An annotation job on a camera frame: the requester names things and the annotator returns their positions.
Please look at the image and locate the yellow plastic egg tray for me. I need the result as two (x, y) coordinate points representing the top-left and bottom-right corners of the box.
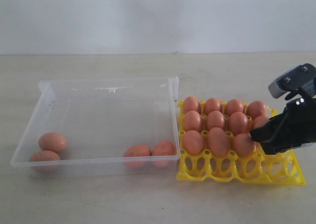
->
(177, 100), (306, 186)

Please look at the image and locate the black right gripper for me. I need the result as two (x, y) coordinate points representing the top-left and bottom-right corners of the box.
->
(250, 98), (316, 155)

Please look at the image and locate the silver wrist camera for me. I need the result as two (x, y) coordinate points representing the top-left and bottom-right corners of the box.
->
(268, 63), (316, 100)

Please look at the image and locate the brown egg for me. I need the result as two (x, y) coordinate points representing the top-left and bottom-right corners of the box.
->
(203, 98), (222, 115)
(246, 100), (267, 120)
(206, 111), (226, 131)
(224, 98), (245, 116)
(38, 133), (68, 152)
(152, 140), (175, 168)
(232, 134), (255, 157)
(183, 96), (201, 114)
(250, 116), (269, 130)
(183, 110), (203, 133)
(228, 112), (249, 136)
(123, 144), (151, 169)
(183, 130), (204, 155)
(29, 150), (60, 173)
(207, 127), (230, 157)

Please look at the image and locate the clear plastic bin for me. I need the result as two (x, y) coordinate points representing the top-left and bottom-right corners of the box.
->
(10, 76), (180, 178)

